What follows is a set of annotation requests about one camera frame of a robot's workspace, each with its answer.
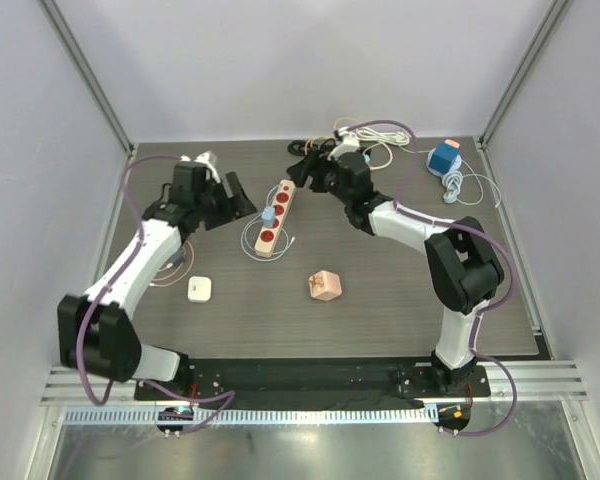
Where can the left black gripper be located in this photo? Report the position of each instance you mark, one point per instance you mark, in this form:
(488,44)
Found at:
(235,206)

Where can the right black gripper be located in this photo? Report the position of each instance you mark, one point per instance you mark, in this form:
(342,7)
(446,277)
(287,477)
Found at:
(314,171)

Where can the light blue charger plug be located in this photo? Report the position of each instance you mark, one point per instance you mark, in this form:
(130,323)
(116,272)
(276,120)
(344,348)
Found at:
(268,216)

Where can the beige red power strip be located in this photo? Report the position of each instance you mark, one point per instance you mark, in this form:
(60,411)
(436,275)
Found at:
(272,243)

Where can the white charger plug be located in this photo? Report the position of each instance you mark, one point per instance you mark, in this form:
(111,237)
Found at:
(199,289)

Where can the pink cube socket adapter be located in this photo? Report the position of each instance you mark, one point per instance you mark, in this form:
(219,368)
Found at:
(325,286)

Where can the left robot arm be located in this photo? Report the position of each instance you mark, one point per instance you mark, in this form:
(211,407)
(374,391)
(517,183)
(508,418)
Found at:
(95,331)

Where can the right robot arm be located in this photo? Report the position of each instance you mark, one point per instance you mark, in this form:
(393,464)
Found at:
(464,269)

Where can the blue cube socket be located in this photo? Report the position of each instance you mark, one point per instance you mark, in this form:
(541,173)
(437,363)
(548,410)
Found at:
(442,160)

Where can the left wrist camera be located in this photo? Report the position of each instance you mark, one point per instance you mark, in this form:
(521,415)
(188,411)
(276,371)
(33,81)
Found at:
(208,160)

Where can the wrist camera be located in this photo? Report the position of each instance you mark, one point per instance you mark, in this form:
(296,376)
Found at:
(208,160)
(346,142)

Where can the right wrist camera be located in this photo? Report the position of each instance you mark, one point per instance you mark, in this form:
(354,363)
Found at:
(346,142)

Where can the left aluminium frame post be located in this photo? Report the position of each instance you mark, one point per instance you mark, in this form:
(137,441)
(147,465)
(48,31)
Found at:
(63,31)

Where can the aluminium frame post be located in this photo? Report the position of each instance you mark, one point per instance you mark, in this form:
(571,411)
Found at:
(550,21)
(63,31)

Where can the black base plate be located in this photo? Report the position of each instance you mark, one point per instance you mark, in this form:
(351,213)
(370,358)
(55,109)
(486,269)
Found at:
(327,384)

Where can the white slotted cable duct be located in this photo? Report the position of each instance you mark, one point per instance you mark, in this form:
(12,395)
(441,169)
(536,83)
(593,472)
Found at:
(179,416)

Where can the right aluminium frame post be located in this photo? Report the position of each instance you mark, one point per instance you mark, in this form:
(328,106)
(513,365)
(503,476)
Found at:
(550,21)

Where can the aluminium frame rail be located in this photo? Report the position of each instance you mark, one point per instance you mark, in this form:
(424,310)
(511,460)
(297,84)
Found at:
(557,380)

